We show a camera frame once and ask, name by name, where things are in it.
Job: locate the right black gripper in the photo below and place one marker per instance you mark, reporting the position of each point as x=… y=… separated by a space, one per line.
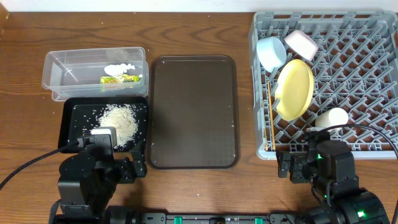
x=299 y=162

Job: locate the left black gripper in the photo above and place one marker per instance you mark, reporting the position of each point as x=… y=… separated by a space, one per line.
x=131 y=168

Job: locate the pile of rice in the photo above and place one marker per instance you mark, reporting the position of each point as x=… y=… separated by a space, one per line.
x=123 y=117

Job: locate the white cup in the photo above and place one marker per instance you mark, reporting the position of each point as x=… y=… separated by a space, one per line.
x=332 y=117

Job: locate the yellow plate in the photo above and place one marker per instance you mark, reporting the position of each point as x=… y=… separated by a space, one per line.
x=295 y=88

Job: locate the green snack wrapper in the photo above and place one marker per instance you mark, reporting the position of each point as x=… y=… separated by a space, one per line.
x=121 y=78

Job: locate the white napkin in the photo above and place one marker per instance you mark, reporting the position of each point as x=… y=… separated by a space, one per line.
x=115 y=70

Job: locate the light blue bowl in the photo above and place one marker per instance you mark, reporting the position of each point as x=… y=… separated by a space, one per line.
x=271 y=53

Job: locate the pink bowl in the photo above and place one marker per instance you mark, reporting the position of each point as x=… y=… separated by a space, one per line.
x=302 y=44

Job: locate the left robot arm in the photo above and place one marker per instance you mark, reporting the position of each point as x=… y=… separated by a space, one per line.
x=89 y=179

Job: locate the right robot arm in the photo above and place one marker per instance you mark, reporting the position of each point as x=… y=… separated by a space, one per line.
x=359 y=206

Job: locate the grey dishwasher rack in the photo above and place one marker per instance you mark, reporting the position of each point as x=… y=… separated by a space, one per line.
x=355 y=68

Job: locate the black tray bin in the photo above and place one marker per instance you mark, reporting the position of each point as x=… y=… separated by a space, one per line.
x=75 y=108

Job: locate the dark brown serving tray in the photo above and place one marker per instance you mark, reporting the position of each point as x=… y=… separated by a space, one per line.
x=194 y=118

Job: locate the clear plastic bin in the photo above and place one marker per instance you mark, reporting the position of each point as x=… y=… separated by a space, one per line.
x=77 y=73

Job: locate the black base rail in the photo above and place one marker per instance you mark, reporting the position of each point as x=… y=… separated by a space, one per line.
x=217 y=219

